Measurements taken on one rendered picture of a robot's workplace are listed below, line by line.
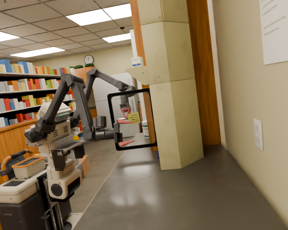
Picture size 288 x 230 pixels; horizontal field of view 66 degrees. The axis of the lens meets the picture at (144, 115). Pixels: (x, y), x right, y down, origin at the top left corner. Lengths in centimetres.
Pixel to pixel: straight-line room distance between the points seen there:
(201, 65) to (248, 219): 100
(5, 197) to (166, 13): 167
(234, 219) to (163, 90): 66
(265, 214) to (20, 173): 173
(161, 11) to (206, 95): 64
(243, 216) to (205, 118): 84
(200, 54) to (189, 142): 60
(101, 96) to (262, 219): 581
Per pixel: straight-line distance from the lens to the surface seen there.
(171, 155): 123
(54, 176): 186
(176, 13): 128
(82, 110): 131
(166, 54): 117
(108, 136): 118
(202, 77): 154
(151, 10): 122
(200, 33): 157
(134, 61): 127
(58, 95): 150
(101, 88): 635
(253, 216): 88
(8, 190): 198
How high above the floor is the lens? 141
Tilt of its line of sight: 8 degrees down
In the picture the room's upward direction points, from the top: 8 degrees counter-clockwise
